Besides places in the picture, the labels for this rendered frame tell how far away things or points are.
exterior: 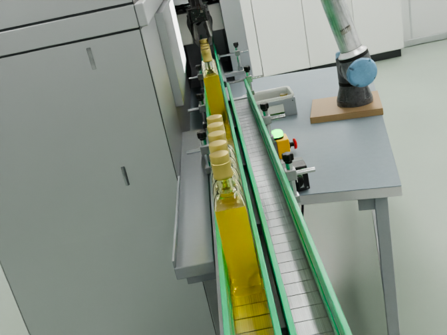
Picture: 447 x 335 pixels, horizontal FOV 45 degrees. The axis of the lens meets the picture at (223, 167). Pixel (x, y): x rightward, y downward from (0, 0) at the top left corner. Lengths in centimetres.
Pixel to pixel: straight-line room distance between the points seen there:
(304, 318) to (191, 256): 34
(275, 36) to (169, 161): 448
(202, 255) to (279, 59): 492
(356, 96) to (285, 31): 372
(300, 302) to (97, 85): 85
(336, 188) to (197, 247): 60
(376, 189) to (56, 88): 96
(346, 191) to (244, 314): 76
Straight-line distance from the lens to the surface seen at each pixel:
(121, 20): 150
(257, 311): 101
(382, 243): 181
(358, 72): 216
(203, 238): 127
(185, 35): 325
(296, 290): 104
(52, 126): 160
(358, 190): 167
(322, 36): 607
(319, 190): 169
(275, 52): 600
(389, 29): 626
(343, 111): 229
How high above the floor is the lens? 149
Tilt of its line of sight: 22 degrees down
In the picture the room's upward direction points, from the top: 12 degrees counter-clockwise
